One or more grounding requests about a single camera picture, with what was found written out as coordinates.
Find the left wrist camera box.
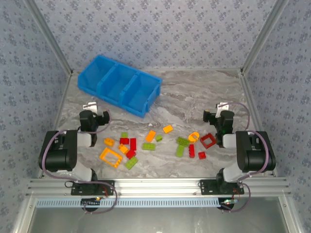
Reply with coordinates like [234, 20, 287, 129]
[82, 101, 98, 114]

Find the green lego plate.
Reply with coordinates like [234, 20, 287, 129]
[176, 136, 190, 147]

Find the aluminium frame post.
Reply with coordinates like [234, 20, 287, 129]
[240, 0, 290, 75]
[24, 0, 73, 76]

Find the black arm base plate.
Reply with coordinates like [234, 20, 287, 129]
[199, 179, 245, 196]
[70, 180, 115, 196]

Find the red lego window frame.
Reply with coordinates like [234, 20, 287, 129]
[199, 133, 217, 150]

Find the aluminium side rail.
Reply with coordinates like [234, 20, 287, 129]
[36, 71, 73, 179]
[239, 71, 279, 177]

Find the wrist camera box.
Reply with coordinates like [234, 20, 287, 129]
[216, 102, 230, 115]
[82, 101, 98, 114]

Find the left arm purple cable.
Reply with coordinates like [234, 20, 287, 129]
[40, 109, 119, 215]

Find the blue three-compartment plastic bin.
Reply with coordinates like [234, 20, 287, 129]
[77, 54, 163, 119]

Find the orange lego window frame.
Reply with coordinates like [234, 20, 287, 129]
[99, 147, 124, 169]

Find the grey metal panel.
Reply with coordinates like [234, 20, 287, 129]
[12, 196, 304, 233]

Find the white slotted cable duct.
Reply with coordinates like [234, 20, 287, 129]
[35, 197, 223, 208]

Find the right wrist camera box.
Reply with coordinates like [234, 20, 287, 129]
[216, 102, 230, 115]

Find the small black controller board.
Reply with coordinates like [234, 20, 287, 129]
[219, 198, 240, 211]
[81, 198, 102, 207]

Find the aluminium front rail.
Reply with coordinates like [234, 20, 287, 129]
[26, 177, 292, 197]

